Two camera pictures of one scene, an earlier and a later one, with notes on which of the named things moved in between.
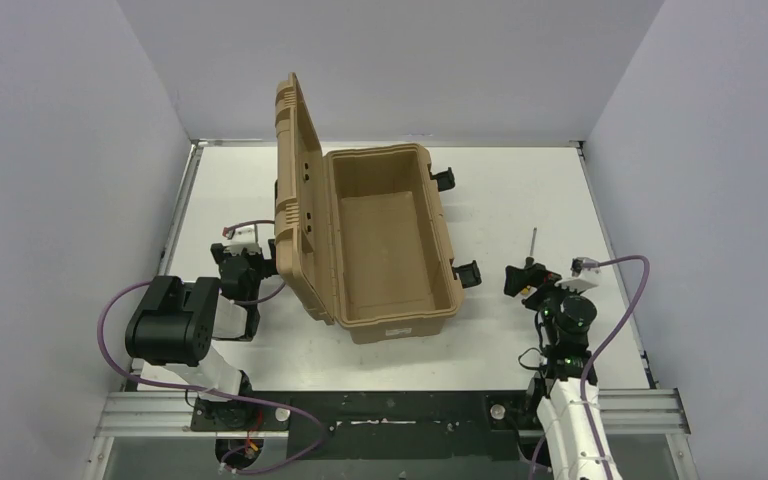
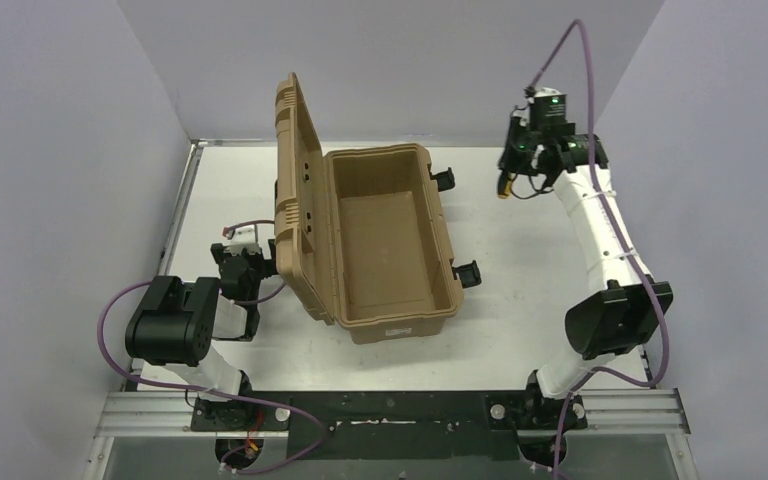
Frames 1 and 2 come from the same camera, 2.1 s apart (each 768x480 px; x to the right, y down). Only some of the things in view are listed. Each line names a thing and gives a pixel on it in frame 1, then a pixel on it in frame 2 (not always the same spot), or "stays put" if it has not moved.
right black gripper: x=539 y=274 to x=513 y=164
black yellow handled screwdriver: x=529 y=262 to x=504 y=185
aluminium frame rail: x=622 y=412 stays put
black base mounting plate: x=382 y=425 stays put
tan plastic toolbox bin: x=360 y=237 stays put
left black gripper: x=251 y=266 stays put
